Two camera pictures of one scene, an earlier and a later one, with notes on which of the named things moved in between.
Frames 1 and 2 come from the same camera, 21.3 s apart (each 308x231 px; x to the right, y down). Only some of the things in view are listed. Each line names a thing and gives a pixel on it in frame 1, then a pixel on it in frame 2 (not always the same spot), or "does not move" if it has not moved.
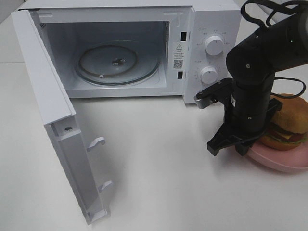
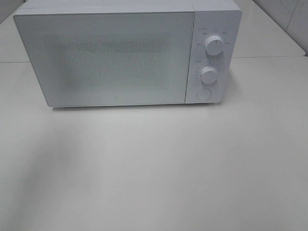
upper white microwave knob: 214,45 does not move
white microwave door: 59,116 to 109,57
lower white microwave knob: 209,75 does not move
